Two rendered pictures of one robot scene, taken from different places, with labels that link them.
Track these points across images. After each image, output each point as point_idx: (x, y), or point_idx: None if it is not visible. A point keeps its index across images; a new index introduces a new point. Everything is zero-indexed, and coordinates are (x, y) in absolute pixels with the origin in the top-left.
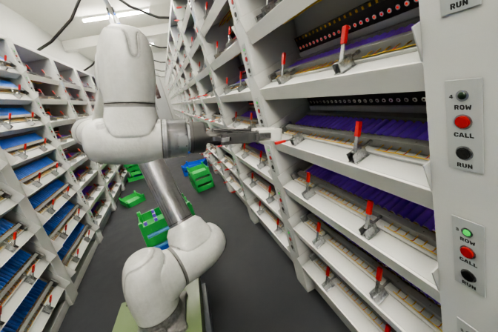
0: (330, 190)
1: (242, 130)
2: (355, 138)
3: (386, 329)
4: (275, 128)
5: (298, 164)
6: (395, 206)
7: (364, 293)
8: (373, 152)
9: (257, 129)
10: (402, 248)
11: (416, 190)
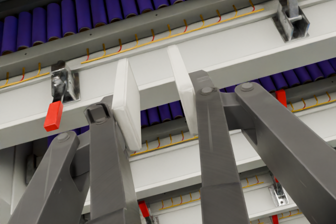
0: (153, 137)
1: (117, 143)
2: None
3: (274, 218)
4: (129, 62)
5: (20, 152)
6: (267, 82)
7: (267, 210)
8: (301, 3)
9: (127, 96)
10: (330, 117)
11: None
